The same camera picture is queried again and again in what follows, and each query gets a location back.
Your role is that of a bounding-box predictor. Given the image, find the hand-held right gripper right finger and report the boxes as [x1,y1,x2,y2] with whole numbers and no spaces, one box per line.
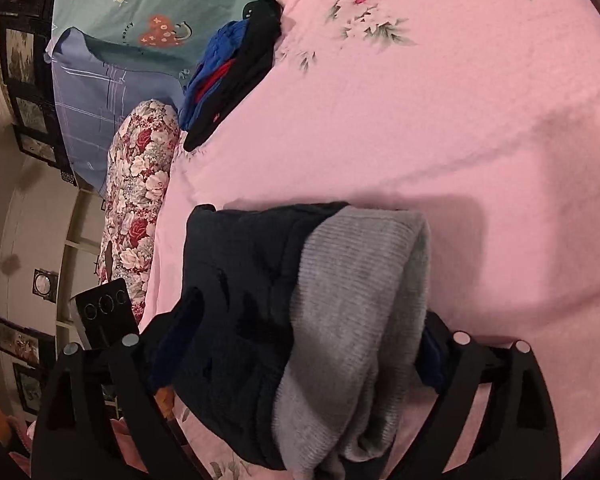
[395,310,562,480]

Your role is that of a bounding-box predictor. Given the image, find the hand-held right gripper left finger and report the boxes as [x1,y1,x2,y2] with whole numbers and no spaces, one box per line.
[31,287,216,480]

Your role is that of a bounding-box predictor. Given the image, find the dark navy pants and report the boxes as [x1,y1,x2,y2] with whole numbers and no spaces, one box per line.
[172,201,432,480]

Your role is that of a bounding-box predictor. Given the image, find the black framed picture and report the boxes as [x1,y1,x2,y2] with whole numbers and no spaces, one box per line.
[12,362,48,416]
[0,316,56,366]

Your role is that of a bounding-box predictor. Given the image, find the red floral pillow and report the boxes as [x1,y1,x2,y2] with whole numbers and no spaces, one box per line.
[96,100,182,326]

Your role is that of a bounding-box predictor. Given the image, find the pink floral bedsheet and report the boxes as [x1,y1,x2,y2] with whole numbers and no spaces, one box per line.
[10,0,600,480]

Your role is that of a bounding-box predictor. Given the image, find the blue plaid pillow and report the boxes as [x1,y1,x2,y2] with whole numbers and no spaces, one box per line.
[45,27,188,198]

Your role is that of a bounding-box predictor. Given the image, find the black framed picture panel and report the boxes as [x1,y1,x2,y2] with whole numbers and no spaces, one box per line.
[0,0,78,186]

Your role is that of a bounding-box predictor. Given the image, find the blue red black garment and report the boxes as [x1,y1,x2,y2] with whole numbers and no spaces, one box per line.
[178,0,285,152]

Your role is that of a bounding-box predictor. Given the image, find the small framed wall clock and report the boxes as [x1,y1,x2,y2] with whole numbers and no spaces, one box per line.
[32,268,60,303]

